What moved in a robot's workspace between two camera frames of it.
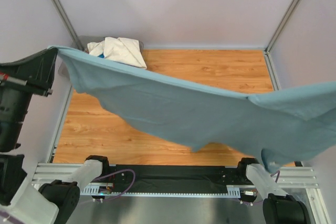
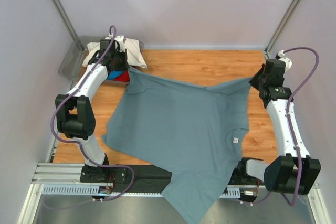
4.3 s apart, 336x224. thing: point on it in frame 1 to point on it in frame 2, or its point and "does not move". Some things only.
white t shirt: (125, 50) does not move
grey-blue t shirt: (285, 126) to (189, 129)
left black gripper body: (17, 74) to (119, 58)
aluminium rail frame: (301, 175) does not move
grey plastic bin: (63, 69) does not move
